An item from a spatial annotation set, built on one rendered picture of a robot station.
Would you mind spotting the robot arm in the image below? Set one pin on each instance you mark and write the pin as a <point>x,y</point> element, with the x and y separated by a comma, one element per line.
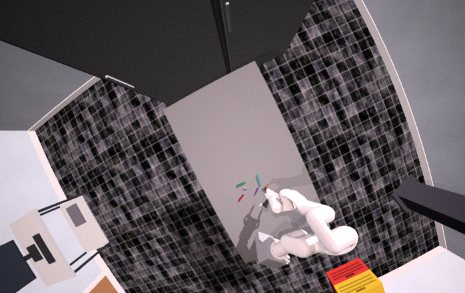
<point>298,242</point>

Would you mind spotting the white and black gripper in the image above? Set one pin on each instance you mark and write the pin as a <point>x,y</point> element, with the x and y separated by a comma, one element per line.
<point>268,193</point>

